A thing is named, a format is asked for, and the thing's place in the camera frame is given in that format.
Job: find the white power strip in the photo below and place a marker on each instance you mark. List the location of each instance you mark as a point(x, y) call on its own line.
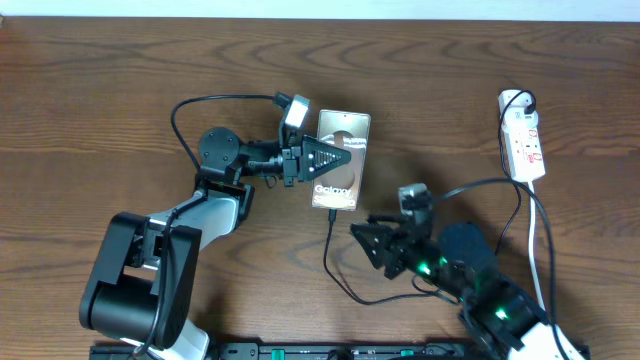
point(524, 152)

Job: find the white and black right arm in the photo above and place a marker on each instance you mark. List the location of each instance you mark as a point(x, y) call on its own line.
point(502, 319)

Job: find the white USB charger adapter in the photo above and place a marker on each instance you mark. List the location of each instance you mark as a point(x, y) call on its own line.
point(518, 106)

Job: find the bronze Galaxy smartphone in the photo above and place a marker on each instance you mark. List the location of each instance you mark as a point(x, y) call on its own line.
point(339, 189)

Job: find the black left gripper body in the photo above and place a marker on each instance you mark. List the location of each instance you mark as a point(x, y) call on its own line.
point(291, 160)

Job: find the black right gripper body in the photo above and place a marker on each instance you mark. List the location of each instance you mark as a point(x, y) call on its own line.
point(422, 258)

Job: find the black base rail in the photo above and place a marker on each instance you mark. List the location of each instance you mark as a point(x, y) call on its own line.
point(253, 351)

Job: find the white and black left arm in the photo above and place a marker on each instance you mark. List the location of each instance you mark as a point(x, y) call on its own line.
point(139, 290)

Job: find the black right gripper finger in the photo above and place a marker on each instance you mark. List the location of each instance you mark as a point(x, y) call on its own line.
point(375, 241)
point(376, 218)

